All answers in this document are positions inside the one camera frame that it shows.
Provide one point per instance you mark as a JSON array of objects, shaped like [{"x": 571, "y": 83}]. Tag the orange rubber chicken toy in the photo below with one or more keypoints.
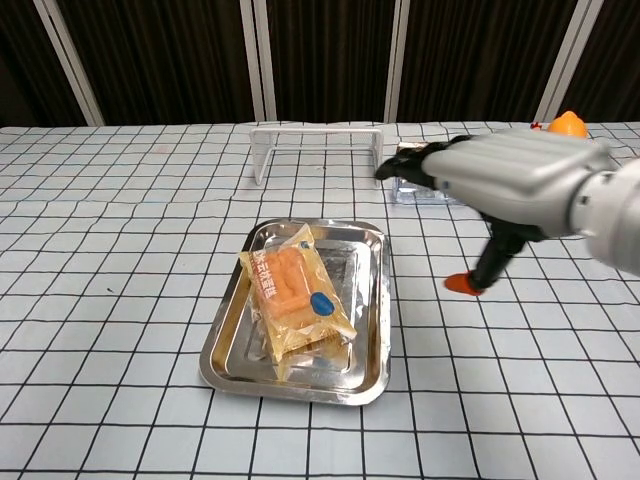
[{"x": 567, "y": 125}]

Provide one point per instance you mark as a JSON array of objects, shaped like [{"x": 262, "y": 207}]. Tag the brown white snack packet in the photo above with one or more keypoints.
[{"x": 411, "y": 146}]

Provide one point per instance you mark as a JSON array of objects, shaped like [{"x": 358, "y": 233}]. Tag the stainless steel tray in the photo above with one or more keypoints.
[{"x": 367, "y": 300}]

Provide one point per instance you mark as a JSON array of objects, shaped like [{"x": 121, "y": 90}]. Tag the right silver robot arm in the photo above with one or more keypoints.
[{"x": 615, "y": 220}]

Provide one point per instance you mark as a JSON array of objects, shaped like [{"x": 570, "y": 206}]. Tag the packaged bread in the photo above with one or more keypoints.
[{"x": 287, "y": 285}]

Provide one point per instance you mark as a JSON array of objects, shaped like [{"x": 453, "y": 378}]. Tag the clear water bottle purple label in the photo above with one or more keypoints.
[{"x": 415, "y": 194}]

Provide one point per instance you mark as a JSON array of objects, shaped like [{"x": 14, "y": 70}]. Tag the black folding screen white frame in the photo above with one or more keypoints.
[{"x": 320, "y": 55}]

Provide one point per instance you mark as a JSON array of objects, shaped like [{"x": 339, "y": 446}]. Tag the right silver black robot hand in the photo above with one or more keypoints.
[{"x": 515, "y": 167}]

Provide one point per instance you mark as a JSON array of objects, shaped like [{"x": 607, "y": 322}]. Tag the white checkered tablecloth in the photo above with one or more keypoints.
[{"x": 125, "y": 250}]

